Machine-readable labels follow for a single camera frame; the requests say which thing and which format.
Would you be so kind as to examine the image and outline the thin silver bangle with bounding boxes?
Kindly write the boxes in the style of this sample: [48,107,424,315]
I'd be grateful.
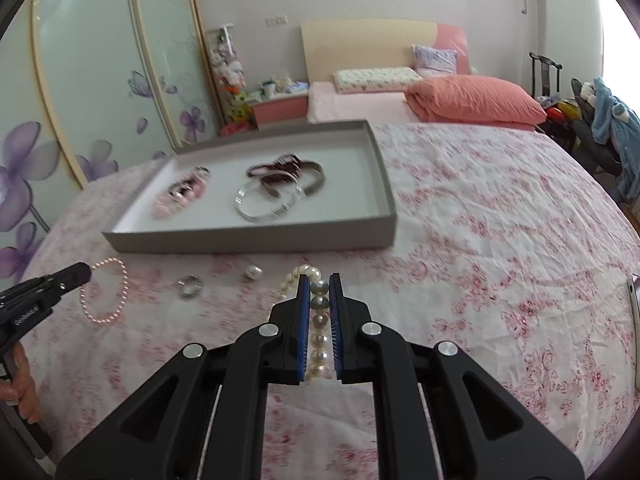
[232,175,304,222]

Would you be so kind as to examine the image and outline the floral glass sliding wardrobe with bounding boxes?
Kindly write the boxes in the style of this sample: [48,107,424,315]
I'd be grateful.
[0,0,226,281]

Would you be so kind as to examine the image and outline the chunky pink bead bracelet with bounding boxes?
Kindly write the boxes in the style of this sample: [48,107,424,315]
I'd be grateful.
[154,166,212,220]

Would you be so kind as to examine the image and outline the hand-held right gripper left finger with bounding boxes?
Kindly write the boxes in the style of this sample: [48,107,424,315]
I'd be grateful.
[55,272,311,480]

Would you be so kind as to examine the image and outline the white pearl bracelet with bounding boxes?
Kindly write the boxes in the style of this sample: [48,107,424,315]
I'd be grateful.
[274,264,333,386]

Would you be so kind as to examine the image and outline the grey cardboard tray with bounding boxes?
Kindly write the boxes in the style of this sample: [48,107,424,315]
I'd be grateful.
[101,120,398,255]

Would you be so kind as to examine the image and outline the grey metal cuff bracelet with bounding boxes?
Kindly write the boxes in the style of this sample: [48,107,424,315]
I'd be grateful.
[262,159,326,196]

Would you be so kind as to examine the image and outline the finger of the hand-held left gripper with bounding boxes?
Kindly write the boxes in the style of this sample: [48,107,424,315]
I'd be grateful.
[35,262,94,295]

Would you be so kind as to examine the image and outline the dark wooden chair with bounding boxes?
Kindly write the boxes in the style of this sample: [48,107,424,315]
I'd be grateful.
[529,52,563,106]

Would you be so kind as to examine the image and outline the blue fleece garment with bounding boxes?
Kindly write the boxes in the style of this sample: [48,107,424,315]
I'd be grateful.
[590,77,640,203]

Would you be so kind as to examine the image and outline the yellow and red toys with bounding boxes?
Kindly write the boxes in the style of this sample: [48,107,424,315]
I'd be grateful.
[545,97,581,123]

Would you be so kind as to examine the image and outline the pink floral bedsheet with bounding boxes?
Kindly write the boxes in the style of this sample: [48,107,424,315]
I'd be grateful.
[15,122,640,480]

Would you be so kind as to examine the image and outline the pink mattress sheet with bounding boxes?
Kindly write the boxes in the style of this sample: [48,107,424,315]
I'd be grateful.
[306,81,421,123]

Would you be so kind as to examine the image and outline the small pink pearl bracelet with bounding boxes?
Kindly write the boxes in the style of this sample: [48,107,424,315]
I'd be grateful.
[80,258,128,323]

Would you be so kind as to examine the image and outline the pink nightstand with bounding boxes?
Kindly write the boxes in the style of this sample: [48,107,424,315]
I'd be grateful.
[248,92,310,129]

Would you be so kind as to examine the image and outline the cream patterned pillow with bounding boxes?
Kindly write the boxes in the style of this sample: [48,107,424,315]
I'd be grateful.
[333,66,423,95]

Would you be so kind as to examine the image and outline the dark red bead bracelet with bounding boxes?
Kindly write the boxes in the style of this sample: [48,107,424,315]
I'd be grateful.
[246,152,306,186]

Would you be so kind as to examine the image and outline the salmon folded duvet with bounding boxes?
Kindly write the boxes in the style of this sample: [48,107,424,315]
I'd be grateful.
[405,74,548,131]

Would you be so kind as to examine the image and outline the clear plush toy tube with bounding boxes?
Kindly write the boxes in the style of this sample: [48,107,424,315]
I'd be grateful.
[205,25,251,133]

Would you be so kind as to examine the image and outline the beige and pink headboard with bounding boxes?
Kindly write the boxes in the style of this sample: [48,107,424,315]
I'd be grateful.
[300,20,473,83]

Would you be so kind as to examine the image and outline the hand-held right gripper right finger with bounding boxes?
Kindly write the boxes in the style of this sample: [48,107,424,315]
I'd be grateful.
[327,272,586,480]

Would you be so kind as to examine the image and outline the lilac printed pillow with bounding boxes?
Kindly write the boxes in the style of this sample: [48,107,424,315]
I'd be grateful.
[411,44,458,78]

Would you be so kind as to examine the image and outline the person's left hand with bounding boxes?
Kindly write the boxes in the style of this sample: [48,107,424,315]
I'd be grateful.
[0,345,43,425]

